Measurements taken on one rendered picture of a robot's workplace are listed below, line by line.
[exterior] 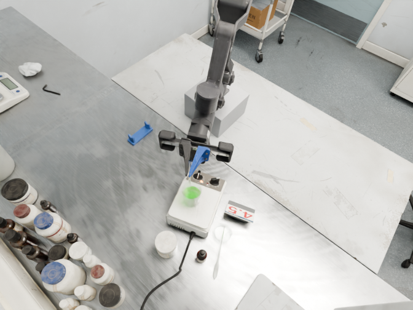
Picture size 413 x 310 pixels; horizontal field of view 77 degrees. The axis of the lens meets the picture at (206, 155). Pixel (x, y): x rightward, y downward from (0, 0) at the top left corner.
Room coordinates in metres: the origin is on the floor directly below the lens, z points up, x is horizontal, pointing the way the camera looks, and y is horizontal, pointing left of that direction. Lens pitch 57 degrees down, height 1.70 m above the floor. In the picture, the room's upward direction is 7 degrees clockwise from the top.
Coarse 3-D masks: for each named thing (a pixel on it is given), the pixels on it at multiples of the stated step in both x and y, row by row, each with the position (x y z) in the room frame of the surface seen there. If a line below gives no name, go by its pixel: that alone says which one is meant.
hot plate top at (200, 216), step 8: (208, 192) 0.33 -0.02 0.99; (216, 192) 0.33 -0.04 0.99; (176, 200) 0.29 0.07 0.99; (200, 200) 0.30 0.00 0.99; (208, 200) 0.30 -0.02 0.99; (216, 200) 0.31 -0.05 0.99; (176, 208) 0.27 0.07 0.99; (184, 208) 0.27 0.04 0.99; (192, 208) 0.27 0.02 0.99; (200, 208) 0.28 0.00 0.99; (208, 208) 0.28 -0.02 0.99; (176, 216) 0.24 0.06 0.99; (184, 216) 0.25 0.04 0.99; (192, 216) 0.25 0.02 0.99; (200, 216) 0.25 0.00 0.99; (208, 216) 0.26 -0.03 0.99; (192, 224) 0.23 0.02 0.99; (200, 224) 0.23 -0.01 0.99; (208, 224) 0.23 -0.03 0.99
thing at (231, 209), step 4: (228, 208) 0.31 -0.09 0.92; (232, 208) 0.32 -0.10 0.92; (236, 208) 0.32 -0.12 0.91; (232, 212) 0.30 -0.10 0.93; (236, 212) 0.30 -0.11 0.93; (240, 212) 0.30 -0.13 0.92; (244, 212) 0.31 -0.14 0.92; (248, 212) 0.31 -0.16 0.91; (240, 216) 0.29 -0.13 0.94; (244, 216) 0.29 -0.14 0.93; (248, 216) 0.29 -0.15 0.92; (252, 216) 0.30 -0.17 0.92; (252, 220) 0.28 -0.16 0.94
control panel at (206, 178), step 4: (196, 172) 0.42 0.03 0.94; (200, 172) 0.42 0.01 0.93; (188, 176) 0.39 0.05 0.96; (192, 176) 0.39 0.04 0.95; (204, 176) 0.41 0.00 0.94; (208, 176) 0.41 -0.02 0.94; (212, 176) 0.41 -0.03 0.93; (192, 180) 0.37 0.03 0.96; (196, 180) 0.38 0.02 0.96; (200, 180) 0.38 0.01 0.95; (204, 180) 0.38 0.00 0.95; (208, 180) 0.39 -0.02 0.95; (220, 180) 0.40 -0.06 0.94; (224, 180) 0.40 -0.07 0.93; (200, 184) 0.36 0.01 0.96; (204, 184) 0.37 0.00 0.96; (208, 184) 0.37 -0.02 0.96; (220, 184) 0.38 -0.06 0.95; (212, 188) 0.35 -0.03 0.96; (216, 188) 0.36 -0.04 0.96; (220, 188) 0.36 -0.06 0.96
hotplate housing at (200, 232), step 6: (204, 186) 0.35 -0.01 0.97; (222, 192) 0.35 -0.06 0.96; (216, 204) 0.30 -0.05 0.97; (168, 210) 0.27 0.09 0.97; (216, 210) 0.29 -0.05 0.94; (168, 216) 0.25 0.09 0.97; (168, 222) 0.24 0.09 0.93; (174, 222) 0.24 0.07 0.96; (180, 222) 0.24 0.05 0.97; (210, 222) 0.25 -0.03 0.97; (180, 228) 0.23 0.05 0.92; (186, 228) 0.23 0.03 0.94; (192, 228) 0.22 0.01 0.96; (198, 228) 0.22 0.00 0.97; (192, 234) 0.21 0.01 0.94; (198, 234) 0.22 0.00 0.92; (204, 234) 0.21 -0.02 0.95
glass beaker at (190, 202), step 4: (184, 184) 0.31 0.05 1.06; (188, 184) 0.32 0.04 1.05; (192, 184) 0.32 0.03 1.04; (196, 184) 0.32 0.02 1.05; (180, 188) 0.30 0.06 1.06; (184, 188) 0.31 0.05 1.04; (200, 188) 0.31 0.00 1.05; (200, 192) 0.30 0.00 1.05; (184, 196) 0.28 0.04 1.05; (196, 196) 0.28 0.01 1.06; (200, 196) 0.29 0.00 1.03; (184, 200) 0.28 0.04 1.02; (188, 200) 0.27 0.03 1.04; (192, 200) 0.27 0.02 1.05; (196, 200) 0.28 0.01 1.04; (188, 204) 0.27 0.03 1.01; (192, 204) 0.27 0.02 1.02; (196, 204) 0.28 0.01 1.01
